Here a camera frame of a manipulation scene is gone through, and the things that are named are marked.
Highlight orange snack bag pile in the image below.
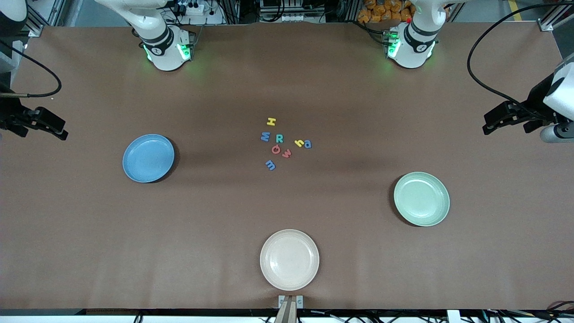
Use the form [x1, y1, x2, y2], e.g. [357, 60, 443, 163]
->
[357, 0, 415, 24]

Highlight tan camera support post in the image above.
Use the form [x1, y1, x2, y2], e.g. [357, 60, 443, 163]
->
[274, 300, 297, 323]

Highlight grey side frame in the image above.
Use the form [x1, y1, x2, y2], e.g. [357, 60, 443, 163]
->
[0, 39, 25, 74]

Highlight green plate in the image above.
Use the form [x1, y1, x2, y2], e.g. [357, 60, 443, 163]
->
[394, 172, 450, 227]

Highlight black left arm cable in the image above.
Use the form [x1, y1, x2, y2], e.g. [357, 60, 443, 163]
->
[466, 1, 574, 118]

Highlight brown table cover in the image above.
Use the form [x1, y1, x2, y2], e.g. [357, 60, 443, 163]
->
[0, 22, 574, 310]

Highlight white power strip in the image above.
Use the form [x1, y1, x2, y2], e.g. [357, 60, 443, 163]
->
[173, 0, 204, 16]

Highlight beige plate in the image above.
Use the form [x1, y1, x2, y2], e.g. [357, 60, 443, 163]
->
[260, 229, 320, 291]

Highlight blue plate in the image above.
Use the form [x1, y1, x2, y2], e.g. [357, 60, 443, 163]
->
[122, 134, 175, 183]

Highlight dark frame post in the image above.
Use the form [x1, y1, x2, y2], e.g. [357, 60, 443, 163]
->
[339, 0, 360, 23]

